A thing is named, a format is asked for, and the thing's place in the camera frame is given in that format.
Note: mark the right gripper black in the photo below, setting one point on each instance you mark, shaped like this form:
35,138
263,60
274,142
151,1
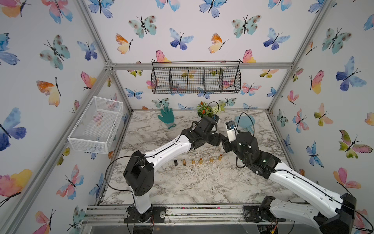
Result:
226,145

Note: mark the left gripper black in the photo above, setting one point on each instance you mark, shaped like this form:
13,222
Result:
215,139

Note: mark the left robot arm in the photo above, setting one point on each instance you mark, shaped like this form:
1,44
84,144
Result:
141,168

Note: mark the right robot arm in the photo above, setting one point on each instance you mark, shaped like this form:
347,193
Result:
327,211

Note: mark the white potted artificial plant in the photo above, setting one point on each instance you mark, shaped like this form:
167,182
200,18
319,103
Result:
211,109

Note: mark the light blue hand mirror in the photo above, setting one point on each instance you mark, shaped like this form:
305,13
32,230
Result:
245,123

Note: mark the green rubber glove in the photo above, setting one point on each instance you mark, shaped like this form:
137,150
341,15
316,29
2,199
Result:
167,117

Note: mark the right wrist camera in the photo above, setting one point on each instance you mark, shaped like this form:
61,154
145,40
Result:
231,131

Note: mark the black wire wall basket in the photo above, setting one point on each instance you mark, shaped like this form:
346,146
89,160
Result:
200,77

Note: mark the white mesh wall basket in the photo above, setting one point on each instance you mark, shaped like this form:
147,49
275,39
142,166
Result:
97,126

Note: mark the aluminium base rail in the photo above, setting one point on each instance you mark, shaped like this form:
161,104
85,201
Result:
200,214

